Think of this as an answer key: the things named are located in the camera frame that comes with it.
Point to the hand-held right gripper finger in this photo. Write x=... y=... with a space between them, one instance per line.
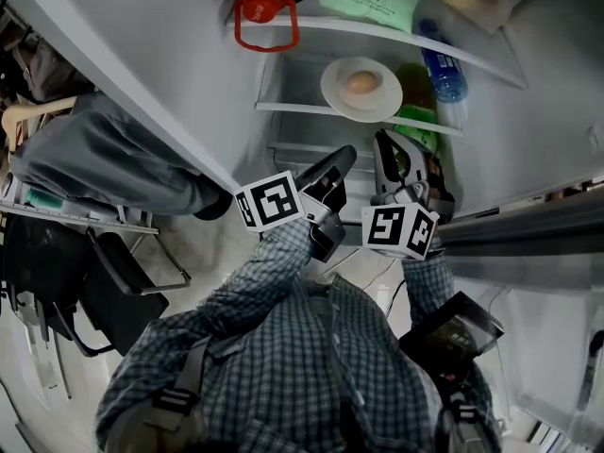
x=384 y=163
x=417 y=168

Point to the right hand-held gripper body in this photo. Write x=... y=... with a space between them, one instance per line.
x=396 y=229

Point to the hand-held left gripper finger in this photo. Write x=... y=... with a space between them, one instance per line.
x=337 y=161
x=335 y=196

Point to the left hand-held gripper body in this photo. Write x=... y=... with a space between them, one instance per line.
x=273 y=201

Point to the white round plate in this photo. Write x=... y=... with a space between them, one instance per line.
x=377 y=106

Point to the brown egg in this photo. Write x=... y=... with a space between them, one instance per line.
x=361 y=82

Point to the white refrigerator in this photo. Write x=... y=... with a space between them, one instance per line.
x=165 y=40

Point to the person's right forearm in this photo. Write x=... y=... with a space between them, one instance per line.
x=427 y=286

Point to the person's left forearm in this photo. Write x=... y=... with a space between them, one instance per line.
x=278 y=262

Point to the black wheel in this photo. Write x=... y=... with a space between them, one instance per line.
x=214 y=206

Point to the green tea bottle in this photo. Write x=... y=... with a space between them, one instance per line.
x=415 y=88

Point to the blue water bottle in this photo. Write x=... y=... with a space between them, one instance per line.
x=446 y=73

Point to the black screen device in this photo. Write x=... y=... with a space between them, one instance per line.
x=448 y=333

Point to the person's plaid shirt torso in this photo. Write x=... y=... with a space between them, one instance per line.
x=283 y=371

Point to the black mesh office chair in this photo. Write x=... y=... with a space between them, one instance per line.
x=118 y=290

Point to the teal plastic container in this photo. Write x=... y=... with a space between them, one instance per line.
x=45 y=199

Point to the beige wooden hanger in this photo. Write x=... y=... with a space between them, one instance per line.
x=28 y=111

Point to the white perforated metal frame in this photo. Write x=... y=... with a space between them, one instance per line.
x=71 y=217

